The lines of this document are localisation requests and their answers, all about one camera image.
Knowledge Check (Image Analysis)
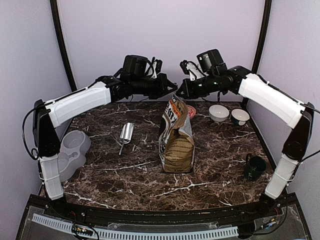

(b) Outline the red patterned bowl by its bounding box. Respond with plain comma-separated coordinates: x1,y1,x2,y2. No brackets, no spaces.
187,105,197,119

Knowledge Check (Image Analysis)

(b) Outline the translucent double pet bowl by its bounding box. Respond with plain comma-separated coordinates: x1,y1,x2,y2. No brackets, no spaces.
58,130,91,182

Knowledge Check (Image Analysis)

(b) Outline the silver metal scoop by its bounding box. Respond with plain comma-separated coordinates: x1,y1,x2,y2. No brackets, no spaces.
118,122,134,155

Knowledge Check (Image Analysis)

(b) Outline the black corner frame post left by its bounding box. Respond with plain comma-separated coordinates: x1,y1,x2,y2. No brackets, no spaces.
49,0,77,92

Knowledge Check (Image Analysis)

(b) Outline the dark rimmed white bowl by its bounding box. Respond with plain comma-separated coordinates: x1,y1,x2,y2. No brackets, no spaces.
230,108,250,126

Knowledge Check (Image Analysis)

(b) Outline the white cable duct strip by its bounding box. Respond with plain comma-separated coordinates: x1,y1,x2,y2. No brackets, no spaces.
31,213,239,240

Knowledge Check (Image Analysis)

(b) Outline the brown pet food bag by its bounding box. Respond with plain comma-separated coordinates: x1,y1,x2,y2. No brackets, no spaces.
158,94,195,174

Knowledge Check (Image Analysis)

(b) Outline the white ceramic bowl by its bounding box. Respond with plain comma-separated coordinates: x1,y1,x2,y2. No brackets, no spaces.
209,104,230,123

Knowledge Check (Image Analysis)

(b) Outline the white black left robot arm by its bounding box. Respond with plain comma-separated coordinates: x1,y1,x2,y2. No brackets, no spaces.
22,55,178,218

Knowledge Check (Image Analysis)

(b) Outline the dark green mug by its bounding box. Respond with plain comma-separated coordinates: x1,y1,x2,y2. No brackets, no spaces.
244,153,267,182

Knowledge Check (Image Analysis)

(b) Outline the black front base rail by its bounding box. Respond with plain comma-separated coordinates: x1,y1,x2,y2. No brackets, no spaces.
23,194,288,227

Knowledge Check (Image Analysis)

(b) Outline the black corner frame post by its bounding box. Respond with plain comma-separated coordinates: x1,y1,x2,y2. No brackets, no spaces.
251,0,272,73
49,0,77,92

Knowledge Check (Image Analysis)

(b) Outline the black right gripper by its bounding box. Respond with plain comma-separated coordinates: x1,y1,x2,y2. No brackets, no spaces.
175,73,219,100

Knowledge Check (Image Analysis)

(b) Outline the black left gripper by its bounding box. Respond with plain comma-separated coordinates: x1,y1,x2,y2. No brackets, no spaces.
132,72,179,100

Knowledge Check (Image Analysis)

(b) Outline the black corner frame post right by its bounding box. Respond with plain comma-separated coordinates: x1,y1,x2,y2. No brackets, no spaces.
251,0,272,73

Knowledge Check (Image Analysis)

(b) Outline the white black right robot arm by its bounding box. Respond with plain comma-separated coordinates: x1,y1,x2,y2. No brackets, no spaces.
176,49,317,217

